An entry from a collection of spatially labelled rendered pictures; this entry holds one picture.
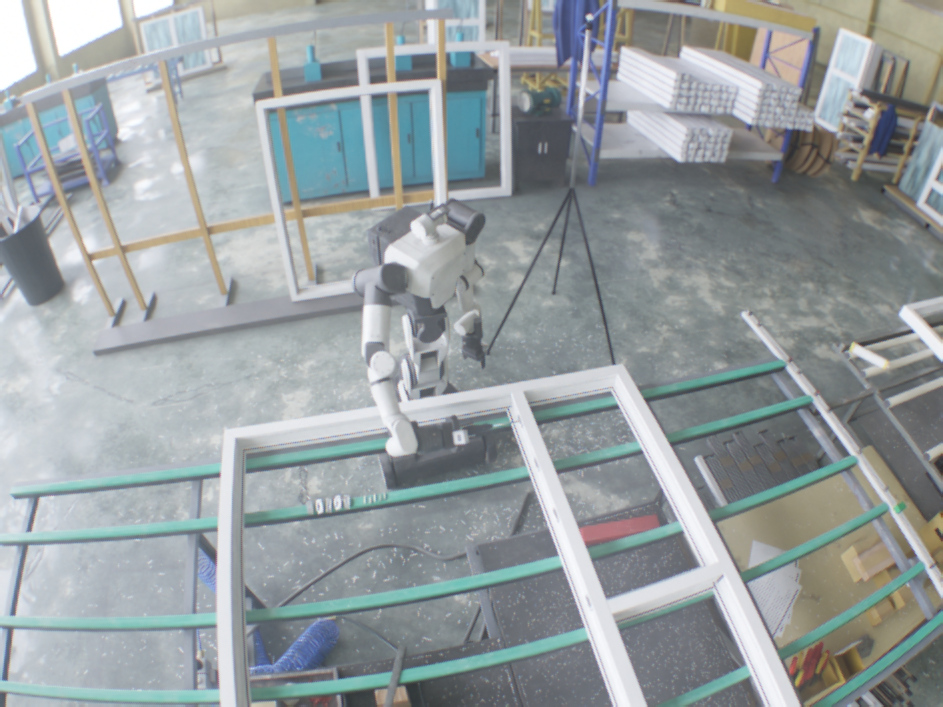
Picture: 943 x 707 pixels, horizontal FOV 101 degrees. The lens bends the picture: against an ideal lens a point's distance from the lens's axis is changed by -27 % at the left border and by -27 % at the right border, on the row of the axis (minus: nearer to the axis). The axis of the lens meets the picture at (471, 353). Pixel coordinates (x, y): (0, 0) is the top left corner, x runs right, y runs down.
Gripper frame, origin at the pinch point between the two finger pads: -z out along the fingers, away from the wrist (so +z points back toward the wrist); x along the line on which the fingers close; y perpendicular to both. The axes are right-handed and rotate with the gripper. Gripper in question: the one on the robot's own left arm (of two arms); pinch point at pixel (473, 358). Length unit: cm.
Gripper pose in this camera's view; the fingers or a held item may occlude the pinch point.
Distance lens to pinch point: 248.8
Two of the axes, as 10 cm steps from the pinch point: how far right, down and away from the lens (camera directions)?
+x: 7.7, 3.9, -5.1
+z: -1.0, -7.1, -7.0
